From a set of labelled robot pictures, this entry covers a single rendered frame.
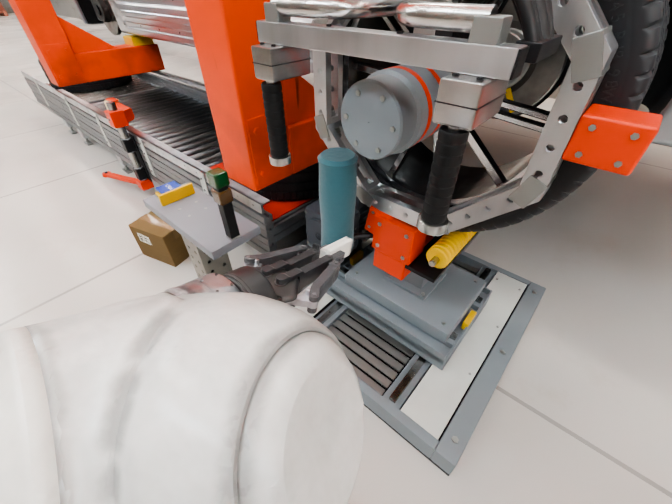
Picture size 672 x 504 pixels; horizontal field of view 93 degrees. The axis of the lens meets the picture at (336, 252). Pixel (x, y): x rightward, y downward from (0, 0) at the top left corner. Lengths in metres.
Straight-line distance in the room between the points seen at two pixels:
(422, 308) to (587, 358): 0.66
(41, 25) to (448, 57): 2.53
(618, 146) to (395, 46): 0.34
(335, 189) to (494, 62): 0.41
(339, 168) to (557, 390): 1.03
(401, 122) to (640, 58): 0.34
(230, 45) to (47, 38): 1.94
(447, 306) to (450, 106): 0.79
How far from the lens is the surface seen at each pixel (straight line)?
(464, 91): 0.41
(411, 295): 1.11
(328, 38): 0.55
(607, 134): 0.62
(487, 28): 0.43
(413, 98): 0.58
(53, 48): 2.77
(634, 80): 0.69
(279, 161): 0.66
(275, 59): 0.61
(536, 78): 1.17
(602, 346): 1.58
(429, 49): 0.46
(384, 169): 0.90
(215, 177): 0.87
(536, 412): 1.28
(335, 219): 0.76
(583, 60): 0.60
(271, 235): 1.32
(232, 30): 0.93
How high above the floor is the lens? 1.03
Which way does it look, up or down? 41 degrees down
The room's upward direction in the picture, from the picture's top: straight up
